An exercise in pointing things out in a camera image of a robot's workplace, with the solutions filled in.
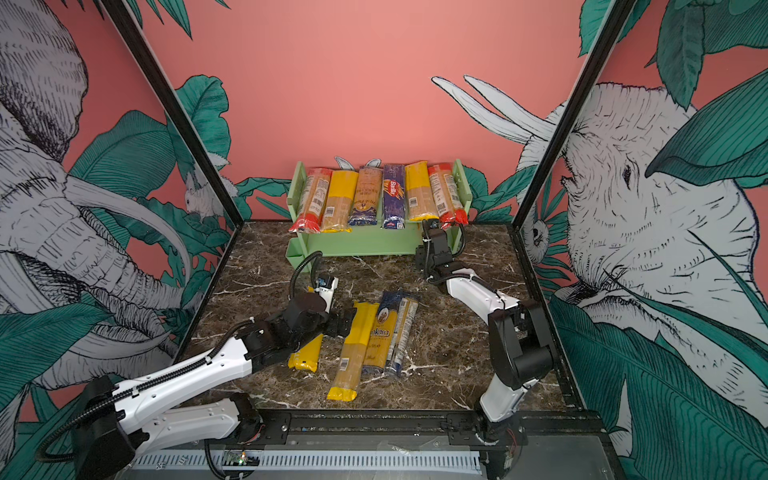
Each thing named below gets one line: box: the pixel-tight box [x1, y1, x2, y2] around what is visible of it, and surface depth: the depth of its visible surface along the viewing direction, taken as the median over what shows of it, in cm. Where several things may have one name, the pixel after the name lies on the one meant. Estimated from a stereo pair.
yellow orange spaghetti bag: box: [405, 160, 439, 221], surface depth 89 cm
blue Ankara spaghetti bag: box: [362, 290, 403, 376], surface depth 88 cm
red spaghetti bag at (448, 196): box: [428, 163, 468, 230], surface depth 87 cm
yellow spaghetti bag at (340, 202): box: [321, 170, 359, 234], surface depth 85 cm
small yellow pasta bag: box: [348, 166, 383, 226], surface depth 87 cm
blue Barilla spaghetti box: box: [382, 164, 405, 229], surface depth 87 cm
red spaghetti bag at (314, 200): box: [289, 168, 333, 234], surface depth 85 cm
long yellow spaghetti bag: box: [327, 301, 380, 402], surface depth 83 cm
